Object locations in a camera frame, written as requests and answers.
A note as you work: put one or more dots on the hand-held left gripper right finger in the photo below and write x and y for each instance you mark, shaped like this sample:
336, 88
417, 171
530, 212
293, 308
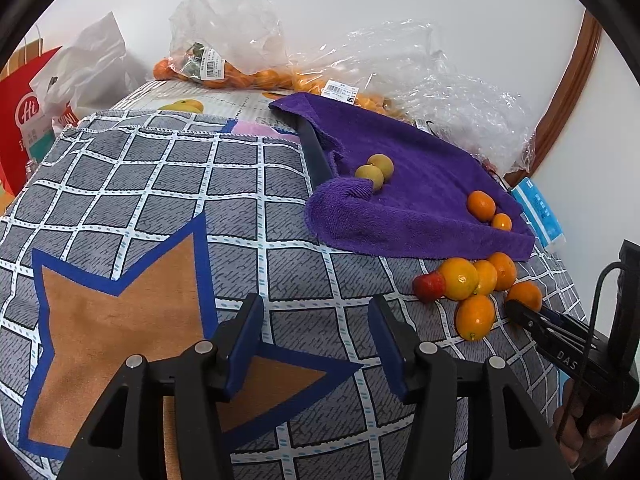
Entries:
390, 345

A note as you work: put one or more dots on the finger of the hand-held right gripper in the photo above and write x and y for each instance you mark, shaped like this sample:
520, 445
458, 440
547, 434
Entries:
560, 319
525, 316

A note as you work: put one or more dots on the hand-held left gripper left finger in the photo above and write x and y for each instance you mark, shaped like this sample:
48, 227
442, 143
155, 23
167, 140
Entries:
245, 345

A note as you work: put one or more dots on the orange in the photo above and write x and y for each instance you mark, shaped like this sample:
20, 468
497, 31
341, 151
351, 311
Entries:
526, 294
475, 317
487, 276
481, 205
501, 221
505, 270
460, 278

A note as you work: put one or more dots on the small red apple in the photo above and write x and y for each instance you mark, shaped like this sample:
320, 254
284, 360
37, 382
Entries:
429, 286

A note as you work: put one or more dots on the yellow-green round fruit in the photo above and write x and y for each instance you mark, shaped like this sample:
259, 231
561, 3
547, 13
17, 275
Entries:
369, 176
381, 162

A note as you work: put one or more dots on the purple towel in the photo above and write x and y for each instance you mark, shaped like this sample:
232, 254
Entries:
425, 175

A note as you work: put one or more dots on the person's right hand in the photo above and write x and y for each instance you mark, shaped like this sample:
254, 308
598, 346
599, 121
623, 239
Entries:
590, 430

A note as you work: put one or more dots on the blue tissue pack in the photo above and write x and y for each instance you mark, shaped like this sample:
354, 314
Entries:
542, 215

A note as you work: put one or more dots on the grey checked star blanket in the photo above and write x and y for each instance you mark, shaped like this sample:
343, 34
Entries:
150, 185

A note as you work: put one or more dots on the labelled clear plastic bag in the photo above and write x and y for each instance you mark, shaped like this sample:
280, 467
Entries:
340, 91

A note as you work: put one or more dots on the fruit print table cover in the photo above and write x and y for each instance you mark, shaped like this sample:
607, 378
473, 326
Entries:
150, 100

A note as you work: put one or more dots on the heap of bagged oranges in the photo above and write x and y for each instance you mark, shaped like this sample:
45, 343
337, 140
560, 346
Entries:
280, 80

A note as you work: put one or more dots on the red paper bag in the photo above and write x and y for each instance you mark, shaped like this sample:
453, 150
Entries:
20, 125

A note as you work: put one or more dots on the left plastic bag of oranges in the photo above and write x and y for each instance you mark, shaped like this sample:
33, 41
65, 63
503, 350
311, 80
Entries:
225, 25

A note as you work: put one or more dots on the white plastic bag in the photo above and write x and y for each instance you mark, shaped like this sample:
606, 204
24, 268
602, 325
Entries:
90, 60

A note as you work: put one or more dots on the brown paper bag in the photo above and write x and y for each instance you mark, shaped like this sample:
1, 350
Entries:
22, 57

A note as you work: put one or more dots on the brown wooden door frame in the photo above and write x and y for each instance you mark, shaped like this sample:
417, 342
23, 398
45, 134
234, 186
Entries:
575, 75

